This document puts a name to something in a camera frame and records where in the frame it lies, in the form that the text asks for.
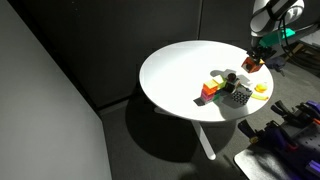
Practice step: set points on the pink block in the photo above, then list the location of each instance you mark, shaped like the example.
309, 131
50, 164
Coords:
206, 97

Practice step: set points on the yellow toy banana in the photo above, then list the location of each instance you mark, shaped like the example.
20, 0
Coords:
260, 97

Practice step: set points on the green block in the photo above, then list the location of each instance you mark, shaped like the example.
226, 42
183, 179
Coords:
217, 97

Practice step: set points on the wooden furniture leg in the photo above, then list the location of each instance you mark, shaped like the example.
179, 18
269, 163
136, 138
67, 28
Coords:
296, 47

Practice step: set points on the orange toy fruit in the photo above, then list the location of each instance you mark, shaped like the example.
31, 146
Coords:
261, 88

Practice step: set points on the dotted black white cube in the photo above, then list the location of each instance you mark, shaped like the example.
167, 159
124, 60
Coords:
240, 97

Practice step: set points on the dark bag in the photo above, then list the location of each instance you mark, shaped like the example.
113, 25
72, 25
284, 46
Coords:
276, 62

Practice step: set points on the orange block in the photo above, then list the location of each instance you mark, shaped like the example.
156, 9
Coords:
209, 90

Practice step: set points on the dark red ball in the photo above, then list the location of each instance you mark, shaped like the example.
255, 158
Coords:
231, 77

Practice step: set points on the purple spring clamp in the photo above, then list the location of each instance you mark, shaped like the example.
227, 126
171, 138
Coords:
312, 108

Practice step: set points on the yellow block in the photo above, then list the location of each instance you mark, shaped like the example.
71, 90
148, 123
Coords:
210, 84

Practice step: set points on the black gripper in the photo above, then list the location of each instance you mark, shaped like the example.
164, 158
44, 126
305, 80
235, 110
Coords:
265, 51

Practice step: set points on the black block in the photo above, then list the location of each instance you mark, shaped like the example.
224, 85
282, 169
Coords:
230, 87

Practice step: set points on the lime block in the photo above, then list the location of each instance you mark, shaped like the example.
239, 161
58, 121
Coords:
219, 79

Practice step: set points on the perforated metal breadboard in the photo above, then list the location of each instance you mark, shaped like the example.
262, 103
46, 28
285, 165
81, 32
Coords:
308, 146

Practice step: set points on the white table pedestal leg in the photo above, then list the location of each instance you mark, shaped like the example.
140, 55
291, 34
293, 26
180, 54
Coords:
204, 138

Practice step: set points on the black spring clamp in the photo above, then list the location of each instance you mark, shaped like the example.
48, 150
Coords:
282, 110

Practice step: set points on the black equipment with orange parts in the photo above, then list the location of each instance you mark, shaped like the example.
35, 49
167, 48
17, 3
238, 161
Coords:
271, 135

